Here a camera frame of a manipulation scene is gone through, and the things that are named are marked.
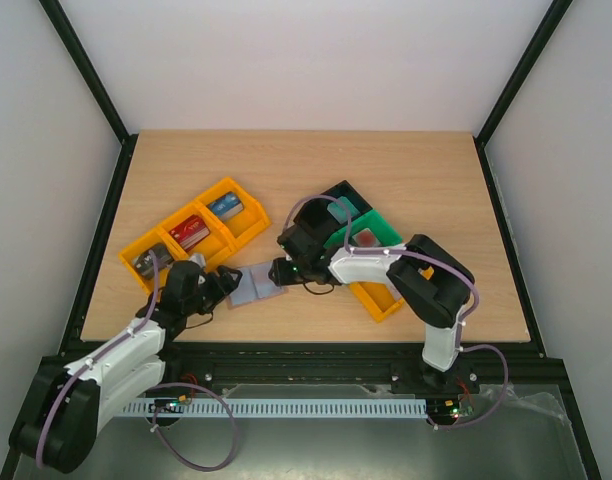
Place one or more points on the red dot card stack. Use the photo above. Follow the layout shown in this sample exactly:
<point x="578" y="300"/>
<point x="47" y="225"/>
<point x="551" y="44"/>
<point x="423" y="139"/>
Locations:
<point x="366" y="239"/>

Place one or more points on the yellow triple storage bin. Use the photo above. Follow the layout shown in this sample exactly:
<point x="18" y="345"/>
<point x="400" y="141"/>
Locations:
<point x="217" y="224"/>

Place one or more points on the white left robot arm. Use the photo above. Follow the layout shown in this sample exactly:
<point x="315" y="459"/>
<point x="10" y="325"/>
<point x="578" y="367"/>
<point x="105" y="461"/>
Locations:
<point x="66" y="407"/>

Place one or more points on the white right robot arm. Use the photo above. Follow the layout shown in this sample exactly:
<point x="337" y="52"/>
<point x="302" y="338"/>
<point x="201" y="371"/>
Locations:
<point x="438" y="288"/>

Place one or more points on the teal card stack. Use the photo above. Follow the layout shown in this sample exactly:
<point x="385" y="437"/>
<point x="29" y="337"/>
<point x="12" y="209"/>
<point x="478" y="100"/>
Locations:
<point x="342" y="209"/>

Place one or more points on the black card stack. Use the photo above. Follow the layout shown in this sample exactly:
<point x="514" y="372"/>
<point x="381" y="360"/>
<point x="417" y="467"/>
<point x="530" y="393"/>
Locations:
<point x="152" y="260"/>

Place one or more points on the black storage bin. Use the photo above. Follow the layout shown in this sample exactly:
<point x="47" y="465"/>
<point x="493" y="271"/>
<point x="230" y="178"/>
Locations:
<point x="323" y="218"/>

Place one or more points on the green storage bin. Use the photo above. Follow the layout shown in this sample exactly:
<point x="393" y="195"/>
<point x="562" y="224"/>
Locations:
<point x="372" y="220"/>

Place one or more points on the white slotted cable duct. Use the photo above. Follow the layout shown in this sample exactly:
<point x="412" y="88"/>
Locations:
<point x="371" y="408"/>

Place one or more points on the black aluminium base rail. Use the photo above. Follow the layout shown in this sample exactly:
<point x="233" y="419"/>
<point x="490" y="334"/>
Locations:
<point x="400" y="365"/>

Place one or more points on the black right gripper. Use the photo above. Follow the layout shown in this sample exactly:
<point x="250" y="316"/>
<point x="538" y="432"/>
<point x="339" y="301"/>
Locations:
<point x="286" y="268"/>

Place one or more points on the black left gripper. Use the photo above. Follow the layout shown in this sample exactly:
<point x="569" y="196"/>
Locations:
<point x="222" y="292"/>

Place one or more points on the yellow single storage bin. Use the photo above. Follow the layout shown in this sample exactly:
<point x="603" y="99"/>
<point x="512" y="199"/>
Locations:
<point x="381" y="300"/>

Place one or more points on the blue card stack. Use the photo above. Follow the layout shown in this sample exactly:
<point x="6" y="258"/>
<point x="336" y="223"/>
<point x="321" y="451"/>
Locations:
<point x="226" y="206"/>

